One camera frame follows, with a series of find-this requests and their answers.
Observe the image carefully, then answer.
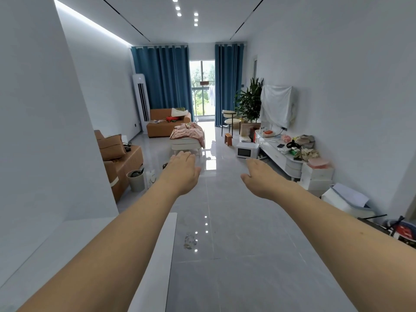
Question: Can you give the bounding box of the white standing air conditioner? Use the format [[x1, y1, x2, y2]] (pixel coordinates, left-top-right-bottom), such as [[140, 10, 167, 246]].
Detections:
[[132, 73, 151, 132]]

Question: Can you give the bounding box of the white microwave oven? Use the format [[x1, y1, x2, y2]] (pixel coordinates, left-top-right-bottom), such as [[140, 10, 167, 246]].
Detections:
[[236, 142, 260, 159]]

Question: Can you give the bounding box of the person's right hand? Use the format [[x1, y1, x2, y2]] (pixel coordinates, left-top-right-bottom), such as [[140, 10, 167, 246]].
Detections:
[[240, 158, 295, 201]]

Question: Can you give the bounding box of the person's left hand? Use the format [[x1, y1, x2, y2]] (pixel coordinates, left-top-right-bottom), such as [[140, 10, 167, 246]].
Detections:
[[158, 151, 202, 196]]

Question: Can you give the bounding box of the red and black item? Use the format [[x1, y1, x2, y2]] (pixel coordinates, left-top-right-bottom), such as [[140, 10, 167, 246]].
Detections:
[[357, 214, 416, 249]]

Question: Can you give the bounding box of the grey trash bin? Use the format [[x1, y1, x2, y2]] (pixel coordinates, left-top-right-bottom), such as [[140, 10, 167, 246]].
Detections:
[[126, 170, 146, 193]]

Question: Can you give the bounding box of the white storage box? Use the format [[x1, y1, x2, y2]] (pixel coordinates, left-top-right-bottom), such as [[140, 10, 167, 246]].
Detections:
[[298, 176, 334, 191], [301, 163, 335, 181]]

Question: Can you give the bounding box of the green potted plant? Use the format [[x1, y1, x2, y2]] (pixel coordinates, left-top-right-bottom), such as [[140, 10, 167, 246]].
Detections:
[[235, 77, 264, 123]]

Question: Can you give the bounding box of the long orange sofa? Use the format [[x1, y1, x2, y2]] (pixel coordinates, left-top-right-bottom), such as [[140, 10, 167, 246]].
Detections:
[[94, 130, 144, 203]]

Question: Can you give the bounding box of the white counter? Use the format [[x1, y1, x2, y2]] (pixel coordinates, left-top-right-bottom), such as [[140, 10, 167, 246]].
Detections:
[[0, 212, 178, 312]]

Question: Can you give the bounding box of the glass balcony door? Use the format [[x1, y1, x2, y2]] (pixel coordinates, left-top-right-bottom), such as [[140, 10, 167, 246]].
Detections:
[[189, 60, 216, 121]]

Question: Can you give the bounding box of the white coffee table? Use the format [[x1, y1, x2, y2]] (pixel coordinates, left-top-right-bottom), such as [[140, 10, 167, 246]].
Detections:
[[171, 127, 206, 157]]

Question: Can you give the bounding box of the narrow blue curtain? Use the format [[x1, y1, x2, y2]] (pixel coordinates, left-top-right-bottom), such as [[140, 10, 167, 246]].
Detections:
[[214, 43, 244, 128]]

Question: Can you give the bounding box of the white television cabinet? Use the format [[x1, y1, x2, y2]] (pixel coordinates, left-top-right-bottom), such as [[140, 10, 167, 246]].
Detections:
[[254, 129, 307, 180]]

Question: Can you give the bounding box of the cream round chair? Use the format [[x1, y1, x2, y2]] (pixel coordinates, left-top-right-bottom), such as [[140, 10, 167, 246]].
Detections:
[[221, 110, 242, 137]]

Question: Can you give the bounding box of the pile of crumpled clutter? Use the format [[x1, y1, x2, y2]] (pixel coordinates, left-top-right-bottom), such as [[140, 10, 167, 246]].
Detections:
[[281, 134, 320, 161]]

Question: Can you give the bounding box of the small orange sofa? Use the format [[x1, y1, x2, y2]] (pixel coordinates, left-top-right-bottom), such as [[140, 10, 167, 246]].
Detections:
[[146, 108, 192, 138]]

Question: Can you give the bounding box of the pink round lid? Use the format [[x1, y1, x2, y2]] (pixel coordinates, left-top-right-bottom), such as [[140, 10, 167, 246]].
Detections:
[[307, 157, 330, 169]]

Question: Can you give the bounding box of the wide blue curtain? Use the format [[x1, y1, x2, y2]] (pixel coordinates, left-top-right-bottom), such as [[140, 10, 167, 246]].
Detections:
[[131, 45, 194, 122]]

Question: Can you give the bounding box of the orange sofa cushion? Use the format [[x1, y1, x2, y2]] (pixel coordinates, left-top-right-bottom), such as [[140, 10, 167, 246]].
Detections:
[[97, 134, 127, 161]]

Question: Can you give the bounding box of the person's right forearm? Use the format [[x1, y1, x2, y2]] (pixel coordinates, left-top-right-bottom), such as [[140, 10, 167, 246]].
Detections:
[[275, 185, 416, 312]]

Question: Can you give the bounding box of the pink cloth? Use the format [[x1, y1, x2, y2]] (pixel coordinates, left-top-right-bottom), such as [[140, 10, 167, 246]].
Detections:
[[170, 122, 206, 149]]

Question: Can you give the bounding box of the person's left forearm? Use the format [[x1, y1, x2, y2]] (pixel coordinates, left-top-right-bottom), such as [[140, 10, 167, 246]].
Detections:
[[16, 182, 183, 312]]

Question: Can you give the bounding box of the white open cardboard box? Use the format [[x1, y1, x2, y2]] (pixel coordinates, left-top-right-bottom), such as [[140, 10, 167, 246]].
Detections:
[[321, 183, 376, 219]]

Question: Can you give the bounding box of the television under white cloth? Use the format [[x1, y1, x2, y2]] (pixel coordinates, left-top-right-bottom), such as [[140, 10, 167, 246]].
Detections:
[[260, 84, 297, 130]]

